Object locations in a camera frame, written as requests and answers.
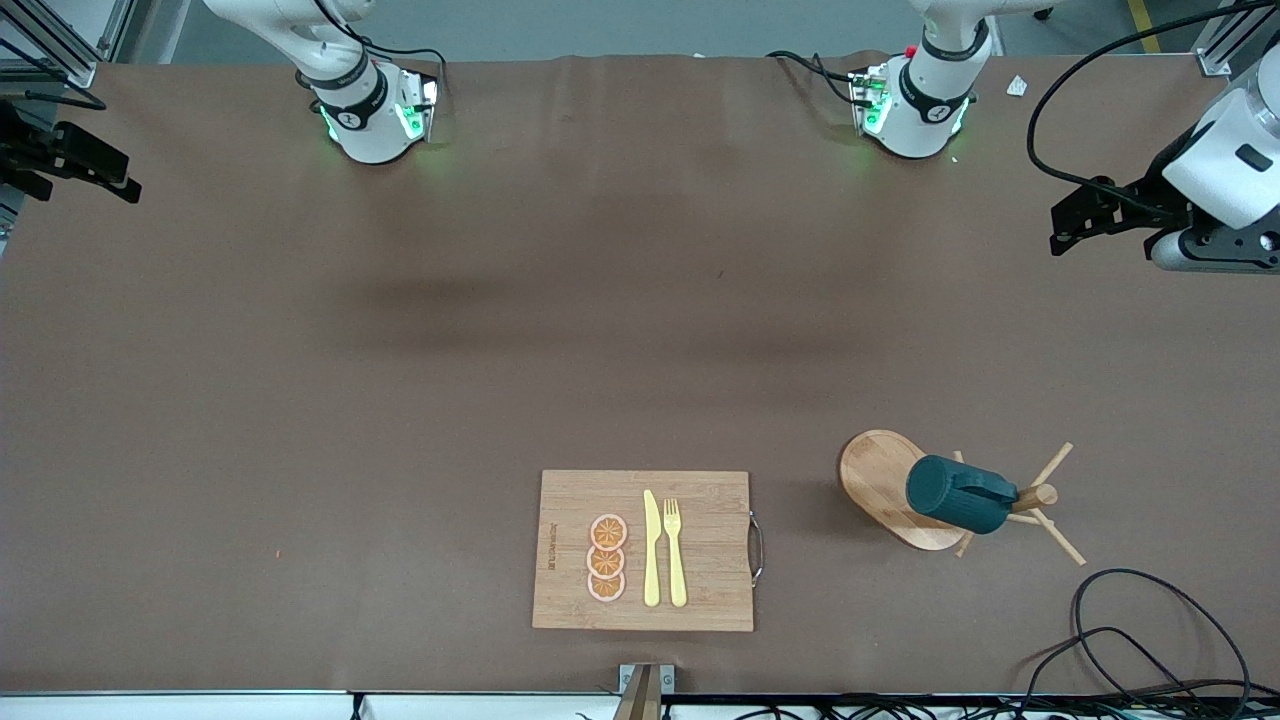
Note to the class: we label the brown table cover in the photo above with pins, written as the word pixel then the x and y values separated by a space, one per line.
pixel 300 400

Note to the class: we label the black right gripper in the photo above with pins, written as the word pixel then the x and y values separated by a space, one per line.
pixel 30 148

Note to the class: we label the yellow plastic knife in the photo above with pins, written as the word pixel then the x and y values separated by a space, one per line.
pixel 651 560

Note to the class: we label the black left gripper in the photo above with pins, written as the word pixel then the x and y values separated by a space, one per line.
pixel 1143 199

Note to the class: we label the dark green cup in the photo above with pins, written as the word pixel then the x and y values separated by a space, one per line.
pixel 955 493

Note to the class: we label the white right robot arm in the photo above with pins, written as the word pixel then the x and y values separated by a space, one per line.
pixel 370 130

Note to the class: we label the metal mount bracket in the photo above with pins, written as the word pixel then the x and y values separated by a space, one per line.
pixel 645 685

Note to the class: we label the aluminium frame profile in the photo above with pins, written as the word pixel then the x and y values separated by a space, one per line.
pixel 50 45
pixel 1225 40

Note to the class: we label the orange slice toy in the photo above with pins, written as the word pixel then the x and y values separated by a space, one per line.
pixel 608 532

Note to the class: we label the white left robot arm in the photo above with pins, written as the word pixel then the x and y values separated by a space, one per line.
pixel 925 120

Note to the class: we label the wooden mug tree stand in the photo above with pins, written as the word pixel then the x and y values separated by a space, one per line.
pixel 880 480

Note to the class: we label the yellow plastic fork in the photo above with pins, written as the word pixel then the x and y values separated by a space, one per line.
pixel 676 570

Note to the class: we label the white paper scrap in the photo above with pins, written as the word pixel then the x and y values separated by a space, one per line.
pixel 1017 86

